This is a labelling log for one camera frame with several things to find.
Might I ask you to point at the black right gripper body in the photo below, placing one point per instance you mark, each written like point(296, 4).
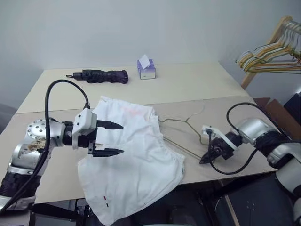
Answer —
point(219, 147)

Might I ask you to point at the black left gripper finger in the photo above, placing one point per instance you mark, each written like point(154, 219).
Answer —
point(108, 152)
point(108, 125)

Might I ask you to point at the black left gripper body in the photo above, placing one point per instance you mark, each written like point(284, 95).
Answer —
point(84, 140)

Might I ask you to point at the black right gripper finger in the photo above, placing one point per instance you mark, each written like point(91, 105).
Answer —
point(212, 157)
point(205, 159)

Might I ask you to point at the white shorts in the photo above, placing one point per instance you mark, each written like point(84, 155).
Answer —
point(131, 164)

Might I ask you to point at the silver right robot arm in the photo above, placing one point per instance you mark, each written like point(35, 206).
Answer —
point(251, 127)

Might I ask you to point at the folded dark purple umbrella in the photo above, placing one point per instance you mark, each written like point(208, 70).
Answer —
point(105, 75)

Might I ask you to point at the black dotted panel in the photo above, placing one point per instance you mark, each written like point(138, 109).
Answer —
point(251, 204)

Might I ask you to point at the dark rounded shape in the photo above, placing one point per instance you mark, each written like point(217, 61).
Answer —
point(184, 217)

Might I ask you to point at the brown wooden box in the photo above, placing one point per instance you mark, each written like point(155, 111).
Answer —
point(275, 110)

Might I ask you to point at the purple white tissue box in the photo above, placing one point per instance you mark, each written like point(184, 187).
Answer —
point(147, 70)

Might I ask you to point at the wooden clothes rack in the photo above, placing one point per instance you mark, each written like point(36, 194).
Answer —
point(248, 78)

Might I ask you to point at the black case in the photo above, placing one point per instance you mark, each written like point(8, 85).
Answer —
point(292, 100)

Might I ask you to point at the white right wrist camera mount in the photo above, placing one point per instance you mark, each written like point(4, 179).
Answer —
point(224, 139)

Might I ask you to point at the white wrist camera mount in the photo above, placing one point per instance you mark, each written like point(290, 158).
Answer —
point(224, 139)
point(84, 120)

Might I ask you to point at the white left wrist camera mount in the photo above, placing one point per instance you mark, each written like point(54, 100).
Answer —
point(84, 120)

